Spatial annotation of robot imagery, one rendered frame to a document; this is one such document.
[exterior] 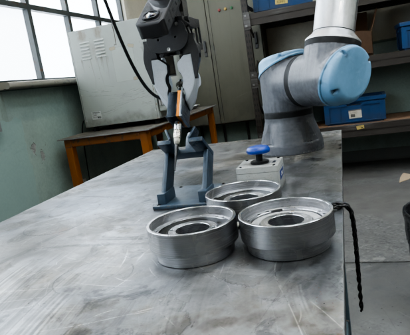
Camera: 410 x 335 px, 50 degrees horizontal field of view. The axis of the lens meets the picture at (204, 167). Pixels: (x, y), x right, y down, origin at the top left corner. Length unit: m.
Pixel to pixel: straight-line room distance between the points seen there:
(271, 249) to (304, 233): 0.04
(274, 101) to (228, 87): 3.38
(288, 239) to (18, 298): 0.29
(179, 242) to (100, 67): 2.54
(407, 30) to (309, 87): 3.15
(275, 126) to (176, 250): 0.62
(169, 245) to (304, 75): 0.58
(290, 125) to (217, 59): 3.43
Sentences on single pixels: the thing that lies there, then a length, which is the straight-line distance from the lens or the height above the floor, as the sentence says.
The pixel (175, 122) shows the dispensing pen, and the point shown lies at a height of 0.94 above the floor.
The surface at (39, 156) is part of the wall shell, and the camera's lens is 2.83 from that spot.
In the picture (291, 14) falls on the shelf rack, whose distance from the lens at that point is 3.97.
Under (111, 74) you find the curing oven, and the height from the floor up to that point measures 1.12.
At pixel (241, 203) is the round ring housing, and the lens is 0.57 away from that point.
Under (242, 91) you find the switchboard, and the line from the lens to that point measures 4.39.
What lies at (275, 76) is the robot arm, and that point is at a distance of 1.03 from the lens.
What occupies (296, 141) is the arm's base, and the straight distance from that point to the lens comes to 1.03.
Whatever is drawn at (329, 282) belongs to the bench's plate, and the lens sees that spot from 0.43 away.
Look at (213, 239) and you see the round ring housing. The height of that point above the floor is 0.83.
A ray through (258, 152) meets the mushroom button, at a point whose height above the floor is 0.87.
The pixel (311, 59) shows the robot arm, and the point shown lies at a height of 1.01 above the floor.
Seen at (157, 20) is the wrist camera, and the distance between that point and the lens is 0.67.
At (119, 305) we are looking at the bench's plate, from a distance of 0.45.
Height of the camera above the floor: 0.99
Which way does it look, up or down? 11 degrees down
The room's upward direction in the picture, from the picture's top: 9 degrees counter-clockwise
